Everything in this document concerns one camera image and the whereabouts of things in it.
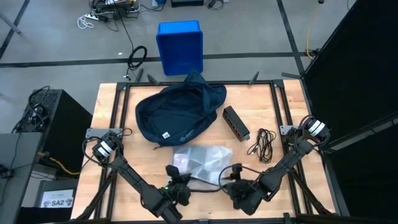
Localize clear mesh zip pouch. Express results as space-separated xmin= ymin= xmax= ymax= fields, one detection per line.
xmin=172 ymin=144 xmax=234 ymax=187

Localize black cable bundle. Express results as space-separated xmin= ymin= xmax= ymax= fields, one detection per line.
xmin=247 ymin=128 xmax=277 ymax=164

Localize black network switch box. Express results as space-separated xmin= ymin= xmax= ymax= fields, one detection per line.
xmin=222 ymin=105 xmax=251 ymax=142

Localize navy blue backpack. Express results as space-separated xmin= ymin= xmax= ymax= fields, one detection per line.
xmin=135 ymin=70 xmax=227 ymax=147

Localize white SA2 sign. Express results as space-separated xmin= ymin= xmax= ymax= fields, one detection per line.
xmin=40 ymin=189 xmax=75 ymax=208

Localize black computer tower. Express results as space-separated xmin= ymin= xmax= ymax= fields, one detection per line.
xmin=18 ymin=89 xmax=93 ymax=174

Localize black box with sign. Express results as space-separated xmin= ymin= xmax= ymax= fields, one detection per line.
xmin=18 ymin=179 xmax=78 ymax=224

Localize blue plastic bin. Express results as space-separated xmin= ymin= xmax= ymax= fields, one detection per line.
xmin=155 ymin=20 xmax=204 ymax=77

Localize grey side desk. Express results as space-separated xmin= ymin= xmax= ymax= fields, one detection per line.
xmin=0 ymin=133 xmax=43 ymax=224

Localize black partition panel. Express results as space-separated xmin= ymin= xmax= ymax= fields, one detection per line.
xmin=303 ymin=0 xmax=398 ymax=218

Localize power strip electronics pile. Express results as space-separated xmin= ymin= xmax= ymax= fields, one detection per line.
xmin=90 ymin=0 xmax=141 ymax=19

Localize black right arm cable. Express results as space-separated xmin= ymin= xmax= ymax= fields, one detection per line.
xmin=218 ymin=164 xmax=249 ymax=189

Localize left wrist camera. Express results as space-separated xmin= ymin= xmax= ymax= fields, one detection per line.
xmin=165 ymin=164 xmax=180 ymax=180

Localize black metal table frame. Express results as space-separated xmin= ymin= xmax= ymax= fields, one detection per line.
xmin=71 ymin=79 xmax=336 ymax=224

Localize yellow cable by tower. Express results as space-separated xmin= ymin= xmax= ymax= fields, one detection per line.
xmin=37 ymin=151 xmax=80 ymax=175

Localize coiled black floor cable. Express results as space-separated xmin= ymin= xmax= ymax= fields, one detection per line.
xmin=126 ymin=45 xmax=148 ymax=78

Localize black tower cables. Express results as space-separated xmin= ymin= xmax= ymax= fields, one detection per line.
xmin=11 ymin=85 xmax=50 ymax=133

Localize long yellow floor cable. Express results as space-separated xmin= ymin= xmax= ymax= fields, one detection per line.
xmin=306 ymin=2 xmax=321 ymax=60

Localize white floor cable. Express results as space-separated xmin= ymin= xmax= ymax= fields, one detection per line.
xmin=76 ymin=12 xmax=108 ymax=30

